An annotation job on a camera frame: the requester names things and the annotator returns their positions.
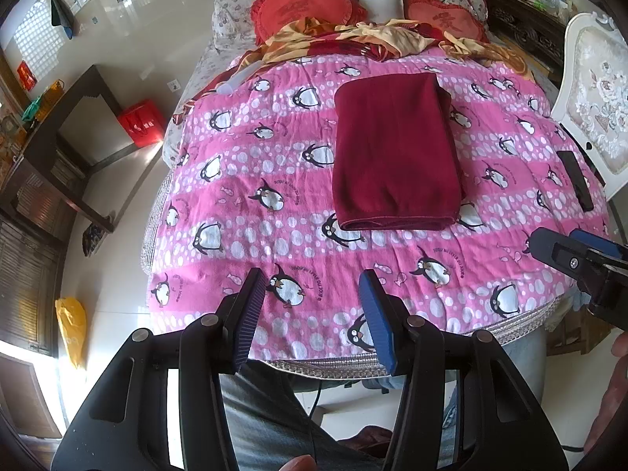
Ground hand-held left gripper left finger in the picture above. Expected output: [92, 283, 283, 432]
[51, 267, 268, 471]

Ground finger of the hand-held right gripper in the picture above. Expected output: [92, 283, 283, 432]
[569, 228, 628, 260]
[529, 227, 628, 325]

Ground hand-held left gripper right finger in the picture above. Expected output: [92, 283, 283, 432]
[358, 270, 570, 471]

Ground maroon sweater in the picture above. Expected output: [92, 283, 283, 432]
[331, 73, 467, 232]

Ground person's right hand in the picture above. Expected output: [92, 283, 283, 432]
[584, 329, 628, 455]

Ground person's left hand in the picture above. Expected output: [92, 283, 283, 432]
[282, 455, 319, 471]

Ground black remote control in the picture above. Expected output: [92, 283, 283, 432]
[557, 150, 594, 211]

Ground person's blue jeans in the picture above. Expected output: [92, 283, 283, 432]
[218, 334, 545, 471]

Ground pink penguin print blanket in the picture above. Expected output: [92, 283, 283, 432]
[142, 54, 614, 378]

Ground dark red cloth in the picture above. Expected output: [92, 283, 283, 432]
[338, 427, 394, 458]

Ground white ornate chair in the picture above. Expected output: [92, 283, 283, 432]
[549, 12, 628, 202]

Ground dark patterned bag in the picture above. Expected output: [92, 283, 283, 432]
[82, 223, 102, 257]

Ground yellow plastic bag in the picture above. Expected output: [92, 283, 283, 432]
[55, 297, 88, 369]

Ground red box on floor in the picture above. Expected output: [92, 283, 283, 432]
[117, 99, 165, 148]

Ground brown wooden cabinet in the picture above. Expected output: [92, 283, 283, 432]
[0, 157, 67, 359]

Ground dark carved wooden cabinet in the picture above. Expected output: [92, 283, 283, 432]
[471, 0, 572, 79]

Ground floral bed sheet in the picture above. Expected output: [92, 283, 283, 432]
[162, 34, 246, 168]

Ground red heart-shaped pillow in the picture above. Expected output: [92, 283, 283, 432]
[402, 0, 491, 42]
[249, 0, 368, 45]

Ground dark wooden table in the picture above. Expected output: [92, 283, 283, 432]
[22, 65, 129, 235]

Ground yellow and red quilt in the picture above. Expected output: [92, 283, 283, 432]
[172, 17, 538, 123]

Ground yellow shopping bag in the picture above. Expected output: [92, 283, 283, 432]
[37, 80, 66, 121]

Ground green plastic bag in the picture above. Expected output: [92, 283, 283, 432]
[20, 97, 45, 123]

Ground small floral pillow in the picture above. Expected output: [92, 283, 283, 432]
[212, 0, 268, 52]

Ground white pillow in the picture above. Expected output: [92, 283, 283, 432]
[338, 0, 404, 20]

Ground dark hanging cloth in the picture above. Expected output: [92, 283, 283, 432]
[50, 0, 75, 40]

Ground black cable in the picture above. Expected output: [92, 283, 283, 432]
[308, 380, 323, 458]

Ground red wall sign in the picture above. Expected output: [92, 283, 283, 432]
[16, 60, 37, 90]

